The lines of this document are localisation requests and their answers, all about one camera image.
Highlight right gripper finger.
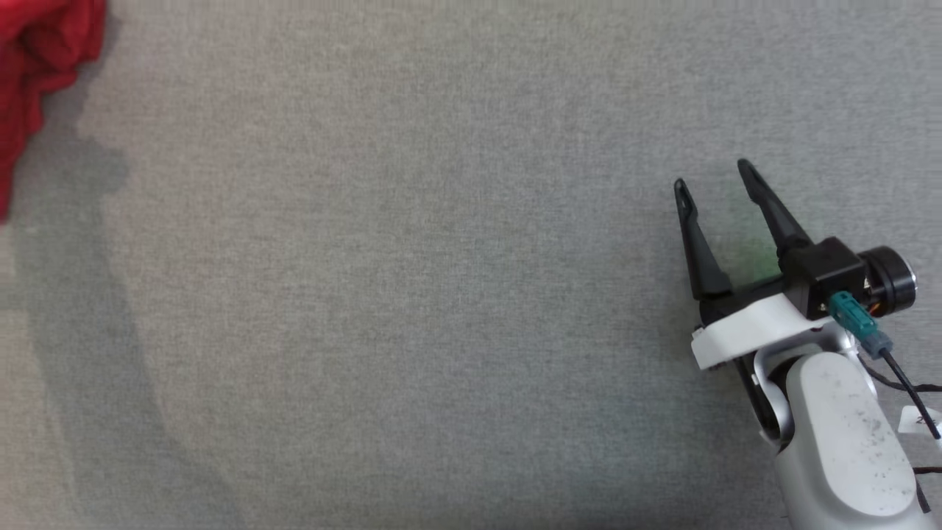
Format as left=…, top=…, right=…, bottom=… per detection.
left=736, top=158, right=815, bottom=258
left=673, top=179, right=734, bottom=301

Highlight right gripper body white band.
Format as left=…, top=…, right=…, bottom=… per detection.
left=690, top=245, right=918, bottom=370

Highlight red numbered jersey white sleeves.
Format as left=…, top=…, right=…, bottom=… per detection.
left=0, top=0, right=108, bottom=222

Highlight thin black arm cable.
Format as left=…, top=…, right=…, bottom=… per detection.
left=865, top=364, right=942, bottom=392

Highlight white cable label tag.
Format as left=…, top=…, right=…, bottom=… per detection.
left=898, top=406, right=942, bottom=437

